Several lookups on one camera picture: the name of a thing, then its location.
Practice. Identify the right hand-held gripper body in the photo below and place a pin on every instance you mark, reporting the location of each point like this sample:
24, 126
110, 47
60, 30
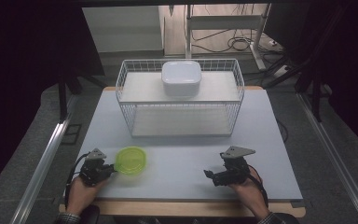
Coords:
234, 174

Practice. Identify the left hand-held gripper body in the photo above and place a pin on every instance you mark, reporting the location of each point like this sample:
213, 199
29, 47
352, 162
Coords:
94, 172

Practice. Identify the green round plastic container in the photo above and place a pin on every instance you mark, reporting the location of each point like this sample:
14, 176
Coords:
131, 160

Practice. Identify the clear square lidded container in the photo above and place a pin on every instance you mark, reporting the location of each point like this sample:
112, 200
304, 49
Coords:
181, 76

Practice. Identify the person's left hand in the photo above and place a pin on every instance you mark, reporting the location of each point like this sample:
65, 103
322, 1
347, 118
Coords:
80, 196

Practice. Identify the person's right hand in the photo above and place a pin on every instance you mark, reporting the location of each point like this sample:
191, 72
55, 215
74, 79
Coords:
253, 194

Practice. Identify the black metal stand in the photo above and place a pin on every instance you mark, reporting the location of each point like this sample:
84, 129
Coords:
62, 99
316, 99

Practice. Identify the white power strip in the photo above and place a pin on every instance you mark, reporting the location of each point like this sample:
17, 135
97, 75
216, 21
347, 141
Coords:
281, 71

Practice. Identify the silver metal floor rail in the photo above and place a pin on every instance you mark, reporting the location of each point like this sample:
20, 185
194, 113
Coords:
43, 168
338, 161

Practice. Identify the white metal desk frame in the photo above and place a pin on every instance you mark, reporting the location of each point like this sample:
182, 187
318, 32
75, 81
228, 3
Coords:
223, 21

